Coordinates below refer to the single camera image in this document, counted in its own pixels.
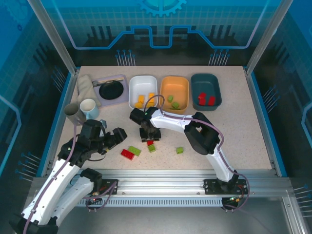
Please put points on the lilac tray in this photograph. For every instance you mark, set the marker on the lilac tray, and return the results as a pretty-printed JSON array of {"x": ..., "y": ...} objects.
[{"x": 124, "y": 80}]

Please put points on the orange plastic bin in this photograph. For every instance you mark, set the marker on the orange plastic bin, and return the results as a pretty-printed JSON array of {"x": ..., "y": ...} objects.
[{"x": 175, "y": 85}]

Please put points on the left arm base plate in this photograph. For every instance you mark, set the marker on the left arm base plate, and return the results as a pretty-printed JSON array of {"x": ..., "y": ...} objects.
[{"x": 108, "y": 186}]

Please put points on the aluminium front rail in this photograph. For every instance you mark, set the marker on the aluminium front rail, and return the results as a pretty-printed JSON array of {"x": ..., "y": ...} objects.
[{"x": 158, "y": 180}]

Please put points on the controller board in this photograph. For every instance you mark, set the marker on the controller board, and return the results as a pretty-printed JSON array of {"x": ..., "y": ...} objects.
[
  {"x": 234, "y": 200},
  {"x": 93, "y": 200}
]

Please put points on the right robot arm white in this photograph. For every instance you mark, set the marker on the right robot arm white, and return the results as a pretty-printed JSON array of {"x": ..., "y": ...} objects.
[{"x": 170, "y": 122}]

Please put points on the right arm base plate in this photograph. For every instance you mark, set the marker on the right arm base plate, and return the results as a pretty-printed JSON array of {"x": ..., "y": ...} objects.
[{"x": 212, "y": 186}]

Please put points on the left controller board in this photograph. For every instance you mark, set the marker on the left controller board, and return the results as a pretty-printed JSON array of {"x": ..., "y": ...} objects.
[{"x": 93, "y": 200}]

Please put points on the small green lego brick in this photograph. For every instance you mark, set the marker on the small green lego brick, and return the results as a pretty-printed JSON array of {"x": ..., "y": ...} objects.
[
  {"x": 180, "y": 150},
  {"x": 152, "y": 148},
  {"x": 175, "y": 105}
]

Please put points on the gray cup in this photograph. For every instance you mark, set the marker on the gray cup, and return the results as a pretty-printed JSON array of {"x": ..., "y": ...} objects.
[{"x": 72, "y": 112}]

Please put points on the black round plate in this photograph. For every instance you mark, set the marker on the black round plate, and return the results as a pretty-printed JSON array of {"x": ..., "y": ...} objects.
[{"x": 111, "y": 90}]

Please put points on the right controller board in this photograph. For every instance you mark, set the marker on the right controller board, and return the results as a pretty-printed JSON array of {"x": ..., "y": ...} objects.
[{"x": 234, "y": 200}]

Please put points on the long red lego brick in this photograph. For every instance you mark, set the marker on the long red lego brick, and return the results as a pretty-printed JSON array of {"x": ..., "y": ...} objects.
[{"x": 127, "y": 154}]

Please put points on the white plastic bin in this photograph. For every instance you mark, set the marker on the white plastic bin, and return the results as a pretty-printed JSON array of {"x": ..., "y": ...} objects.
[{"x": 142, "y": 84}]

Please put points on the dark teal plastic bin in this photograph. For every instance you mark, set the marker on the dark teal plastic bin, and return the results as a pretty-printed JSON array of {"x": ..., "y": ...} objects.
[{"x": 204, "y": 81}]

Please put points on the blue table edge strip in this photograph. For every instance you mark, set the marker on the blue table edge strip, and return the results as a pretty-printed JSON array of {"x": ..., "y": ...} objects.
[
  {"x": 268, "y": 124},
  {"x": 54, "y": 126}
]

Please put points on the beige folded towel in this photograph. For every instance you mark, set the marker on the beige folded towel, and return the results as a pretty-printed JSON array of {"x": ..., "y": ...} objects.
[{"x": 86, "y": 87}]

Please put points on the aluminium frame post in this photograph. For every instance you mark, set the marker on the aluminium frame post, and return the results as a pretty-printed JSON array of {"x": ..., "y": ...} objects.
[
  {"x": 268, "y": 36},
  {"x": 53, "y": 36}
]

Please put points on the white light-blue mug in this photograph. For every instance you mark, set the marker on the white light-blue mug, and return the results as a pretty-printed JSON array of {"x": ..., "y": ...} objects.
[{"x": 89, "y": 107}]

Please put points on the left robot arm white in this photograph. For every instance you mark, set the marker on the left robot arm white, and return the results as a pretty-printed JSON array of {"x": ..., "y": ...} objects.
[{"x": 53, "y": 185}]

